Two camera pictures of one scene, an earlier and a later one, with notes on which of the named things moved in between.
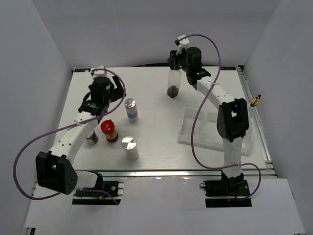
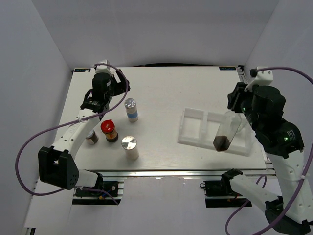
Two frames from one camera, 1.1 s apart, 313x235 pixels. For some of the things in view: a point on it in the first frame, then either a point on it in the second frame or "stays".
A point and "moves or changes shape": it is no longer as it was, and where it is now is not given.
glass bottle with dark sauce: x=173 y=82 moves or changes shape
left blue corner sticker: x=82 y=70 stays
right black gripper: x=173 y=58 → x=237 y=93
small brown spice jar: x=92 y=138 stays
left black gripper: x=118 y=91 stays
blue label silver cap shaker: x=131 y=108 stays
